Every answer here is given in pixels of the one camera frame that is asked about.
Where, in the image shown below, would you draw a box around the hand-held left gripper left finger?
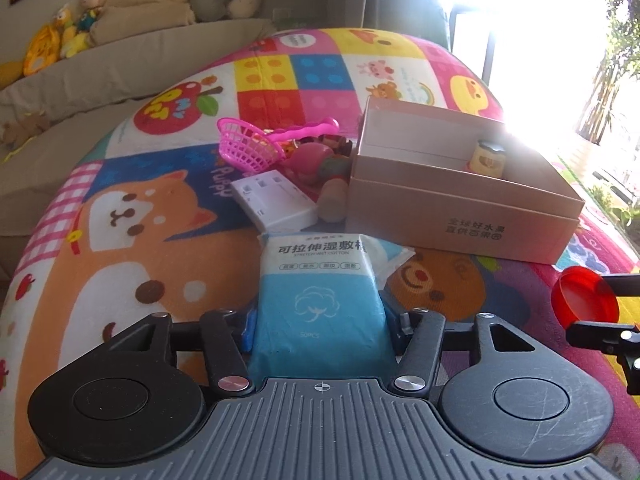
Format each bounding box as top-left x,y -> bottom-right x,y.
102,309 -> 259,396

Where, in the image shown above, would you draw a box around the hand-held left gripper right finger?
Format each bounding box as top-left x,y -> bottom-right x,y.
388,309 -> 548,396

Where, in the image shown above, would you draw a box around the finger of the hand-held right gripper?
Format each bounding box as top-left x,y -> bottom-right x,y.
566,321 -> 640,396
602,273 -> 640,292

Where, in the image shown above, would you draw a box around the red translucent lid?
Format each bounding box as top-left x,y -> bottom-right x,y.
551,267 -> 621,325

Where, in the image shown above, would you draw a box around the blue white cotton pad packet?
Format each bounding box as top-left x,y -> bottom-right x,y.
248,231 -> 416,379

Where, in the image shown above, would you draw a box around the pink cardboard box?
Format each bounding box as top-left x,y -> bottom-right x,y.
346,96 -> 586,265

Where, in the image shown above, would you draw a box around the wooden toy peg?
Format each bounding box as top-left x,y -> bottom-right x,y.
318,178 -> 349,224

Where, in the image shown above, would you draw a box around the pink round toy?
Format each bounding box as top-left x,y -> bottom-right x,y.
287,142 -> 333,182

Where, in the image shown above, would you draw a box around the pink plastic toy basket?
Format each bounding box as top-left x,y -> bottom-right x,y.
216,117 -> 341,176

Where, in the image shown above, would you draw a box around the small yellow jar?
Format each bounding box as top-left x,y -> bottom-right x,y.
467,140 -> 506,177

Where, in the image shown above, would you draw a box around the dark brown toy pieces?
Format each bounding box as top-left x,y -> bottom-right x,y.
320,132 -> 354,157

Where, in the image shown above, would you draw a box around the colourful cartoon play mat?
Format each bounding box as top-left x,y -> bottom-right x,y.
0,27 -> 640,480

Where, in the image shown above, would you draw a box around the green outdoor plants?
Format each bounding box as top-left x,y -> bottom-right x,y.
575,0 -> 640,147

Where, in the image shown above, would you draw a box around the brown plush toy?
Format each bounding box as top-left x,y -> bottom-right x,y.
0,115 -> 51,150

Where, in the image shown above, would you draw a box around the beige covered sofa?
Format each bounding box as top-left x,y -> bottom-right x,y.
0,17 -> 277,271

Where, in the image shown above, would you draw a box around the yellow plush toy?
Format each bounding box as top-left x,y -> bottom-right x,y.
59,5 -> 92,59

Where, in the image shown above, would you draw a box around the orange yellow plush bag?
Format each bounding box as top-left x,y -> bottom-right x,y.
22,25 -> 63,78

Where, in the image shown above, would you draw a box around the red-haired doll plush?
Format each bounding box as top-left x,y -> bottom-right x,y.
75,0 -> 110,33

